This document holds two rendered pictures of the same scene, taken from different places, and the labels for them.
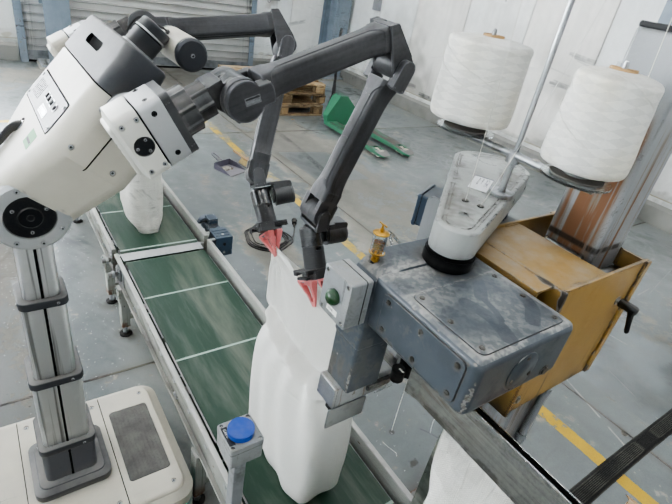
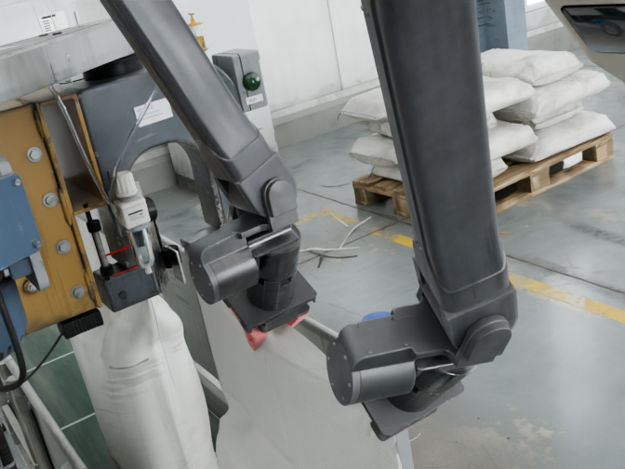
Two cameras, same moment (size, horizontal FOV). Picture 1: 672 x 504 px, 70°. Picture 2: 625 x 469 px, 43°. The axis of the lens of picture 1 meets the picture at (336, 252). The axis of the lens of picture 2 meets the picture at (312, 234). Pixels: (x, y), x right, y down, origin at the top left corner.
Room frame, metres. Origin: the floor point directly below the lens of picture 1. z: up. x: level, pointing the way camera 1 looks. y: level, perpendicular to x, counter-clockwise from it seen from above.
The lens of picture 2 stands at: (1.91, 0.27, 1.49)
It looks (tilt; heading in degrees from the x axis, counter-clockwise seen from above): 21 degrees down; 191
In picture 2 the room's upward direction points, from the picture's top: 11 degrees counter-clockwise
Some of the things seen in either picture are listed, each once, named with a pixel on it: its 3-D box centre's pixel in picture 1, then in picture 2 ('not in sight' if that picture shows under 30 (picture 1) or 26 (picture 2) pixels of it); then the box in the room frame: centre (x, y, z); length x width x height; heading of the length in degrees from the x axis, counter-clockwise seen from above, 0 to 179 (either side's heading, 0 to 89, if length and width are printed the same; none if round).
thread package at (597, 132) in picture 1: (600, 121); not in sight; (0.82, -0.38, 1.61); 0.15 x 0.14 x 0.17; 40
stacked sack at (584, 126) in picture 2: not in sight; (548, 134); (-2.45, 0.86, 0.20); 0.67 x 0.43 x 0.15; 130
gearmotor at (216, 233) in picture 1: (210, 232); not in sight; (2.37, 0.72, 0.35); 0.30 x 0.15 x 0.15; 40
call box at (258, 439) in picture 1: (239, 440); not in sight; (0.71, 0.13, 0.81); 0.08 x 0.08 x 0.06; 40
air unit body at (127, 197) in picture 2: not in sight; (138, 222); (0.88, -0.17, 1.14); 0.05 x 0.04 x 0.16; 130
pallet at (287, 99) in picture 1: (272, 90); not in sight; (6.63, 1.27, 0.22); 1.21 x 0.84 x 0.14; 130
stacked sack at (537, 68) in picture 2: not in sight; (513, 67); (-2.63, 0.72, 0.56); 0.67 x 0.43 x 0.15; 40
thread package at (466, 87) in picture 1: (479, 80); not in sight; (1.02, -0.22, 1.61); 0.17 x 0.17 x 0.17
